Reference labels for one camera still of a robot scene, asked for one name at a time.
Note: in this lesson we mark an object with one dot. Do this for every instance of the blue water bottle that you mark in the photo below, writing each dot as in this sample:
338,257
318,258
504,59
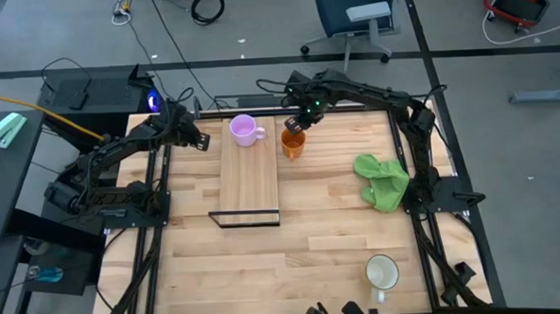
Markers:
48,274

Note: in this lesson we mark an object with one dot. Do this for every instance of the red and black cart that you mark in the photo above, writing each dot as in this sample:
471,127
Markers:
519,4

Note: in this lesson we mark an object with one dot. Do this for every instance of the black computer tower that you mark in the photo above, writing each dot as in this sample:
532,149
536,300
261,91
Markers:
111,91

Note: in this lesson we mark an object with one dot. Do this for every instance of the black low cart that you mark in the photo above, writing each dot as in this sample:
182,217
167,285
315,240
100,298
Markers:
77,279

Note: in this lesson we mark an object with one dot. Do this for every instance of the black table rail frame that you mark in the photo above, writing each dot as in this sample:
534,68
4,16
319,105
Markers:
396,137

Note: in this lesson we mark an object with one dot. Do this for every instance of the black desk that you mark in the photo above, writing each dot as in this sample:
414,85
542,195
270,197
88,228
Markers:
7,188

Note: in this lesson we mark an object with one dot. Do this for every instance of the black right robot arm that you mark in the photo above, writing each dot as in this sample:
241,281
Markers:
376,93

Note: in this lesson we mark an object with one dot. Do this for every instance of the mint green stapler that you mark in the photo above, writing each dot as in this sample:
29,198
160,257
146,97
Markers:
6,130

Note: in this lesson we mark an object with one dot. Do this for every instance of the orange mug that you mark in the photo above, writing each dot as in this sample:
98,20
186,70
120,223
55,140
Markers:
293,147

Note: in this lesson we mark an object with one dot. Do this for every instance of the blue office chair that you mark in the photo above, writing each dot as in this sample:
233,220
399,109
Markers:
337,8

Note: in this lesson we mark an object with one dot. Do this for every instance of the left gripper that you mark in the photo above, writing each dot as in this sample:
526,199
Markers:
180,126

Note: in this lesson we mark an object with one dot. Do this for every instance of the green cloth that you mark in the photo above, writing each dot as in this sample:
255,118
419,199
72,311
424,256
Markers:
385,185

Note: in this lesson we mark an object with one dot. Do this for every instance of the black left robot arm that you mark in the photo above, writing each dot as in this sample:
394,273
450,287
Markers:
118,147

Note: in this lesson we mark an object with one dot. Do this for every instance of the white mug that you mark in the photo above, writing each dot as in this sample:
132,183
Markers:
382,273

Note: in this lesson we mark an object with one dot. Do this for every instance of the pink mug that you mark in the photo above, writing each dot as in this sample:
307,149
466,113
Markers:
243,130

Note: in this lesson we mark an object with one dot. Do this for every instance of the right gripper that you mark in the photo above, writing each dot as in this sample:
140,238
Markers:
313,108

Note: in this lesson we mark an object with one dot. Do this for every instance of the small black box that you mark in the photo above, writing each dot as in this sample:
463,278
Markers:
79,97

